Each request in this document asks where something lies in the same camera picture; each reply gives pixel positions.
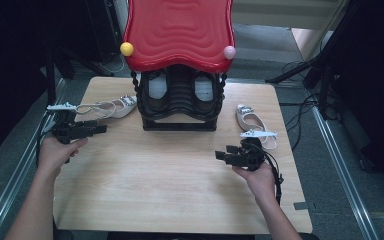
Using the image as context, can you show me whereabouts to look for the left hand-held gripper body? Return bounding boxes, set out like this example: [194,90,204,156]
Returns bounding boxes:
[46,102,91,145]

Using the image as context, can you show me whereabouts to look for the person's left hand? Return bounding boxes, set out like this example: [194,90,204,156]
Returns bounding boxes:
[37,135,89,180]

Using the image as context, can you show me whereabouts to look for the black metal stand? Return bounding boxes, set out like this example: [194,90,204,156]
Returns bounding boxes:
[264,0,353,122]
[44,46,115,111]

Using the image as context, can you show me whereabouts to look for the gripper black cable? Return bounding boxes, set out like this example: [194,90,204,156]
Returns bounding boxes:
[262,150,285,206]
[35,114,59,168]

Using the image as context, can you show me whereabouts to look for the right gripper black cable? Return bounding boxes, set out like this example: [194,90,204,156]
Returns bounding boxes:
[262,150,285,206]

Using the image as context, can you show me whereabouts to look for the dark curtain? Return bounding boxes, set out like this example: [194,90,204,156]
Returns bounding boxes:
[326,0,384,191]
[0,0,91,163]

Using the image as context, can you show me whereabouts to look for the beige slingback sandal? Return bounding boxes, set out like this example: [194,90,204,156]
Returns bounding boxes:
[235,103,279,151]
[74,95,138,120]

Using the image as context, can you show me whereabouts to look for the person's right hand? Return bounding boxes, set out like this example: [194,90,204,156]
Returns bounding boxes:
[231,164,276,201]

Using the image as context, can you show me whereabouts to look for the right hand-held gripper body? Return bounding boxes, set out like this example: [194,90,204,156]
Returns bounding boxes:
[236,129,279,172]

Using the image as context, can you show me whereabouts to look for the black floor cables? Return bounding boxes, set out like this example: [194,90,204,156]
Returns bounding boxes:
[281,59,324,150]

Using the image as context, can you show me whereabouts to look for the white floor cable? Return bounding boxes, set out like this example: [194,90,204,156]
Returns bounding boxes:
[98,58,126,75]

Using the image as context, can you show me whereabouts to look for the metal floor rail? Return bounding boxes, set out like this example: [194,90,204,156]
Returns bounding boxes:
[309,106,381,240]
[0,78,68,240]

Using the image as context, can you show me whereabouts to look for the red and black shoe rack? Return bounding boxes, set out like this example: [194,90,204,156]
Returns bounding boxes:
[119,0,238,133]

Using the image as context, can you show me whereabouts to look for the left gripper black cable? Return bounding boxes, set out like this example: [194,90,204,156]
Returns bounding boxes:
[35,114,59,168]

